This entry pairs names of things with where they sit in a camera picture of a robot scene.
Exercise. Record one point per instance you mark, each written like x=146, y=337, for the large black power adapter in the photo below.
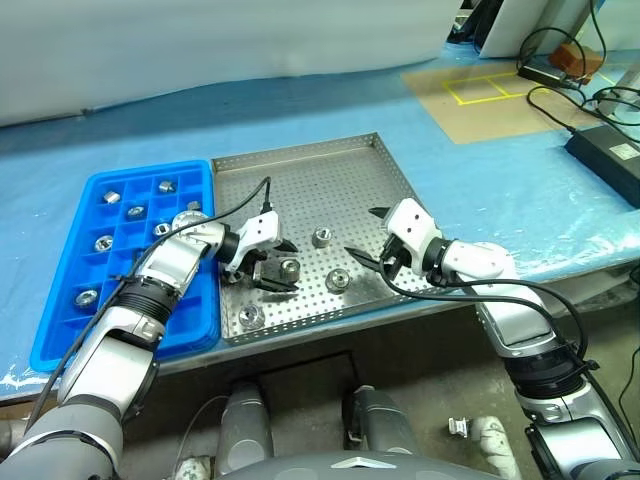
x=605, y=160

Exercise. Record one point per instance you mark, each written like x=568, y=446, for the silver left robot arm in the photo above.
x=165, y=265

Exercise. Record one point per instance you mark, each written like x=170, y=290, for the small white fitting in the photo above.
x=192, y=468

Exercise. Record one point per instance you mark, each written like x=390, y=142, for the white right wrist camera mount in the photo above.
x=412, y=222

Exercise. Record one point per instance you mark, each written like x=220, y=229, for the small metal clamp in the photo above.
x=459, y=427

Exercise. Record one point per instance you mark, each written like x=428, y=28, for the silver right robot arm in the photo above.
x=520, y=320

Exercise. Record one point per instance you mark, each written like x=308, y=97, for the brown block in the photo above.
x=575, y=57

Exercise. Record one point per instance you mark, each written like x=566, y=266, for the perforated steel tray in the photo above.
x=320, y=190

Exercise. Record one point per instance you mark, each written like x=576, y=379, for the white cylinder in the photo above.
x=492, y=445

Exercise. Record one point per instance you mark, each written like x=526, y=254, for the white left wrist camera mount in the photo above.
x=260, y=230

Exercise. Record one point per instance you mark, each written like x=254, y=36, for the small black power adapter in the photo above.
x=540, y=72

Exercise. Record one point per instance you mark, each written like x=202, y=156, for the blue plastic compartment tray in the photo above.
x=187, y=322

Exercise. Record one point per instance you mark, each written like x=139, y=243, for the dark grey rounded shape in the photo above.
x=245, y=430
x=382, y=425

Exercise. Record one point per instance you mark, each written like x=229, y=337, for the brown cardboard mat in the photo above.
x=475, y=120

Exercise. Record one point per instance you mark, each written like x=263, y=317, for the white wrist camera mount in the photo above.
x=260, y=230
x=412, y=222

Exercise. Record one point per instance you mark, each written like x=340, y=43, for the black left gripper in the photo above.
x=257, y=262

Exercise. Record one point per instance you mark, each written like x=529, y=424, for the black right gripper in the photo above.
x=395, y=257

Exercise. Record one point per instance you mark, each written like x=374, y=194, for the white board panel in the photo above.
x=525, y=25

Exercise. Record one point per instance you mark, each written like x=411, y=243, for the small metal roller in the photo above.
x=166, y=186
x=337, y=279
x=251, y=316
x=194, y=205
x=161, y=230
x=288, y=267
x=102, y=244
x=322, y=236
x=111, y=196
x=135, y=211
x=86, y=297

